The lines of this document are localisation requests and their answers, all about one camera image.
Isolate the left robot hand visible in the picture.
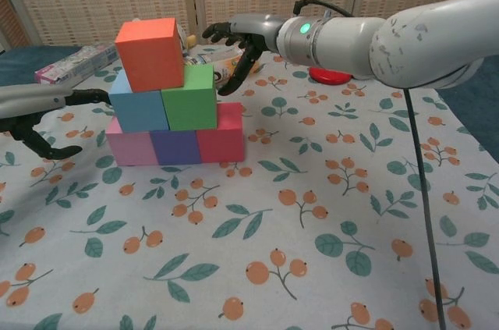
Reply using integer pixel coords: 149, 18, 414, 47
0, 83, 112, 160

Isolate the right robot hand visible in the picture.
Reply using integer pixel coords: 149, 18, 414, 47
201, 13, 284, 97

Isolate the green foam cube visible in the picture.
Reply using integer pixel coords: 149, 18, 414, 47
161, 63, 218, 131

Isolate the light blue foam cube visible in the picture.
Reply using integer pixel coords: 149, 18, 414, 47
108, 70, 171, 133

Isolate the pink foam cube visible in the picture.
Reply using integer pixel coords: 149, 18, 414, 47
105, 115, 160, 167

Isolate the orange foam cube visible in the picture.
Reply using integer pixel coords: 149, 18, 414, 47
115, 17, 185, 93

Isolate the crimson foam cube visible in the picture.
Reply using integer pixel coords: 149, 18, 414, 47
196, 102, 246, 163

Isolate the orange drink plastic bottle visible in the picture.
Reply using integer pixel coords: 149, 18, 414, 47
182, 47, 263, 86

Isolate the floral tissue pack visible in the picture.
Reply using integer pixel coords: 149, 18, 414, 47
34, 44, 119, 85

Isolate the red disc with hole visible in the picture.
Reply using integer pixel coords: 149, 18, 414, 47
309, 66, 354, 85

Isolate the purple foam cube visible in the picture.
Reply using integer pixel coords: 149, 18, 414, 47
150, 130, 203, 166

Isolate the floral print tablecloth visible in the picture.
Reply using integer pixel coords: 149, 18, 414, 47
0, 43, 499, 330

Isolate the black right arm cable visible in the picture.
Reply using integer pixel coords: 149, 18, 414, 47
292, 0, 448, 330

